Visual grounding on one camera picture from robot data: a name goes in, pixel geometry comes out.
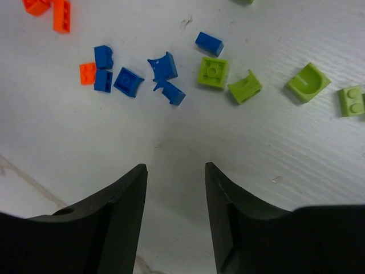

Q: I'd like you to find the green square lego brick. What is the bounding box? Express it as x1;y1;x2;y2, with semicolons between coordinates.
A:
197;57;229;88

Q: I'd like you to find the orange two-stud lego brick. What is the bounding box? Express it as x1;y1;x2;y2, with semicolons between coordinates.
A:
79;62;96;85

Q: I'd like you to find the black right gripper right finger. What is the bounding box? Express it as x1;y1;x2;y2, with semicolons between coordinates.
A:
205;163;364;273

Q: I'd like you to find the green curved lego piece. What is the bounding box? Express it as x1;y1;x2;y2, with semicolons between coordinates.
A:
228;69;262;104

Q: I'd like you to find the blue curved lego piece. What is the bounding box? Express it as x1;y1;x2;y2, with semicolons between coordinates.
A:
147;51;178;83

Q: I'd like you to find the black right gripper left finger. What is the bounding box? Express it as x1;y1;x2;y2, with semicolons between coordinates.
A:
1;164;148;273

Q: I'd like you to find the blue small lego brick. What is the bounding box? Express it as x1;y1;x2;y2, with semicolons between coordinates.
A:
195;32;224;57

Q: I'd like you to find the green round-hollow lego piece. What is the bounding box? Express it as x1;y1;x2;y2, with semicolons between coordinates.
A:
286;62;331;104

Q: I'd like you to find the green two-stud lego brick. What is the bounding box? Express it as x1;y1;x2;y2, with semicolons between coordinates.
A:
338;85;364;117

